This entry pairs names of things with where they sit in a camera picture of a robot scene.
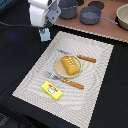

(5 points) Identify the knife with orange handle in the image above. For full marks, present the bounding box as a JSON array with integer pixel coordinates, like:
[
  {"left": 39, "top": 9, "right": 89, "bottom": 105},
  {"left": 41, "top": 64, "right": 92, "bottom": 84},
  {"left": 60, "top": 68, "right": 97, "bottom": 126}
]
[{"left": 57, "top": 49, "right": 97, "bottom": 63}]

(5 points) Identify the round beige plate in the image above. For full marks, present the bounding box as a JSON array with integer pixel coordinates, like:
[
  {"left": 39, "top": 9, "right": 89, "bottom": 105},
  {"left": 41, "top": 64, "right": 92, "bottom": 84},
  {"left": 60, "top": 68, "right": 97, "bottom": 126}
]
[{"left": 55, "top": 55, "right": 82, "bottom": 78}]

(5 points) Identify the beige woven placemat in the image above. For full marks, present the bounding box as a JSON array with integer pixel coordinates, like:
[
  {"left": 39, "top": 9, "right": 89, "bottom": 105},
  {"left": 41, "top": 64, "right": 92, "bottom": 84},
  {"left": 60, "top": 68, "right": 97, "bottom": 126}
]
[{"left": 13, "top": 32, "right": 113, "bottom": 128}]

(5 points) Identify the dark grey cooking pot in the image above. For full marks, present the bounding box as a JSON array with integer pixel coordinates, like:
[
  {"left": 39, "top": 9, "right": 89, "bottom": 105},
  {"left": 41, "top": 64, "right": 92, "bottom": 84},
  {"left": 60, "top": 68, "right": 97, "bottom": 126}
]
[{"left": 59, "top": 0, "right": 78, "bottom": 19}]

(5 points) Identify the dark grey saucepan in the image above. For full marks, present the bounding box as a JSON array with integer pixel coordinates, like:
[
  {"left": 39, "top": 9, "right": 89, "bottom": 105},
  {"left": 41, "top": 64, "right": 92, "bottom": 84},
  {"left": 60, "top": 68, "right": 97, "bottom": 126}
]
[{"left": 80, "top": 6, "right": 117, "bottom": 25}]

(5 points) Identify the beige bowl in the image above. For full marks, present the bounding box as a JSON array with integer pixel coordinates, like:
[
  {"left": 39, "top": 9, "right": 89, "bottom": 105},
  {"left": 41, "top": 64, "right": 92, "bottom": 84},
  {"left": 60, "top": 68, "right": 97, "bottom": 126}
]
[{"left": 116, "top": 4, "right": 128, "bottom": 31}]

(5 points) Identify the orange bread loaf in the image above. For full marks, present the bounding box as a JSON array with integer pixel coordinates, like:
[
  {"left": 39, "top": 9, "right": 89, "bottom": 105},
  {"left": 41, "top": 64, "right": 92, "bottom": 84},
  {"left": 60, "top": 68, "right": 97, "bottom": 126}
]
[{"left": 61, "top": 56, "right": 80, "bottom": 75}]

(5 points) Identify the fork with orange handle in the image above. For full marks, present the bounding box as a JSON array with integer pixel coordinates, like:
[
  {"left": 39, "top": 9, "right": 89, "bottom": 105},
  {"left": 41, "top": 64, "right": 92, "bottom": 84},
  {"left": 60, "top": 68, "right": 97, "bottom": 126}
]
[{"left": 43, "top": 71, "right": 84, "bottom": 89}]

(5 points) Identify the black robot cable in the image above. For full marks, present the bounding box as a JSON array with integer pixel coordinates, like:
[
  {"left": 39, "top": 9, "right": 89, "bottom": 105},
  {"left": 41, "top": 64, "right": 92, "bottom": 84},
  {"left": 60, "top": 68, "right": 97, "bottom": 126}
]
[{"left": 0, "top": 20, "right": 34, "bottom": 29}]

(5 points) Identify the yellow butter box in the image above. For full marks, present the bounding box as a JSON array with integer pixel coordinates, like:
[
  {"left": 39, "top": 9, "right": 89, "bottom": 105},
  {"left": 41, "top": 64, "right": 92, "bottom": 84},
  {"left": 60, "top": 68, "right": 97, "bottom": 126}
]
[{"left": 41, "top": 81, "right": 63, "bottom": 101}]

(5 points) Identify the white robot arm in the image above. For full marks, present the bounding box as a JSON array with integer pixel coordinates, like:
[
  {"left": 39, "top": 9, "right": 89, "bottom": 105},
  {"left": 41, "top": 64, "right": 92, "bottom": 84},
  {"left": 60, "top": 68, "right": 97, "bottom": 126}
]
[{"left": 28, "top": 0, "right": 61, "bottom": 27}]

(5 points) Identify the pink wooden tray board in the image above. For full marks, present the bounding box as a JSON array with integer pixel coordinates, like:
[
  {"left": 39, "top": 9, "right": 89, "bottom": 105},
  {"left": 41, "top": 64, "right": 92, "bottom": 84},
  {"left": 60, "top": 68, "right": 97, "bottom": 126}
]
[{"left": 55, "top": 0, "right": 128, "bottom": 42}]

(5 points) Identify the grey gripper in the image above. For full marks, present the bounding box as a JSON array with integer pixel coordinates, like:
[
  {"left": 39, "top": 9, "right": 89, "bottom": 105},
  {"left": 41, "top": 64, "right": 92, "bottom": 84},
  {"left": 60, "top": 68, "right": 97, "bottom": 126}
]
[{"left": 44, "top": 0, "right": 61, "bottom": 28}]

